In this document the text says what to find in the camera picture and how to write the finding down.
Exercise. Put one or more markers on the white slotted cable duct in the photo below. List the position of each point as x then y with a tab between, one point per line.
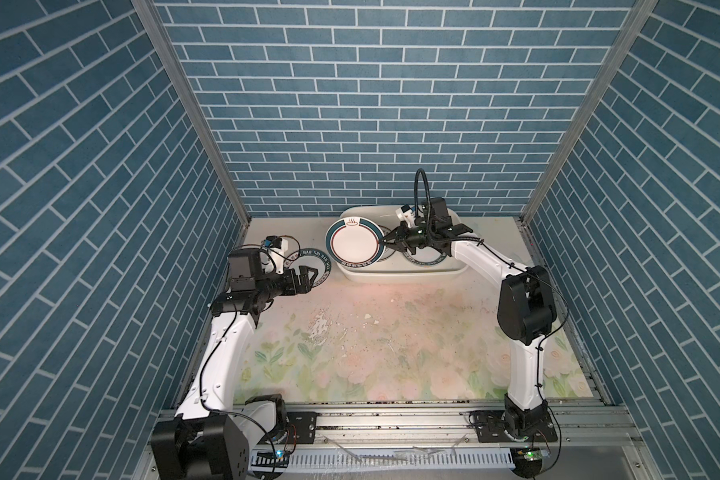
335	460

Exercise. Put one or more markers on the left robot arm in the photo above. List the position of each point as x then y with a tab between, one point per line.
207	438

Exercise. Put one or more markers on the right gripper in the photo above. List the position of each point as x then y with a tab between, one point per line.
401	234

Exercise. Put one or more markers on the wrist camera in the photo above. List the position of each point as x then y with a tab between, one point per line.
274	251
410	215

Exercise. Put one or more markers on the aluminium rail frame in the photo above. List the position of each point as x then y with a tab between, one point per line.
595	441

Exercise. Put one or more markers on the green red rim plate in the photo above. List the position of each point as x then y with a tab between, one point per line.
355	242

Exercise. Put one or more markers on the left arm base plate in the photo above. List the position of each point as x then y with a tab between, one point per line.
300	428

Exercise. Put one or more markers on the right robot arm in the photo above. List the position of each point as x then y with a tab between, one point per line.
526	307

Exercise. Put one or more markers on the white plastic bin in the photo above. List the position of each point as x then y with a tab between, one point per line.
393	267

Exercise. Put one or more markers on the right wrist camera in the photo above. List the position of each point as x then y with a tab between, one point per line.
410	215

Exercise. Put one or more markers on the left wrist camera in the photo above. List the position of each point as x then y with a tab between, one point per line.
274	251

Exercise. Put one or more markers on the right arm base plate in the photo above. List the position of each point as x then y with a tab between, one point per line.
496	426

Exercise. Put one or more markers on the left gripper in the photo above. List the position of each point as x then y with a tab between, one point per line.
303	284

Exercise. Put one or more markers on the small green rim plate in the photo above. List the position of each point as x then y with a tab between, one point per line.
316	260

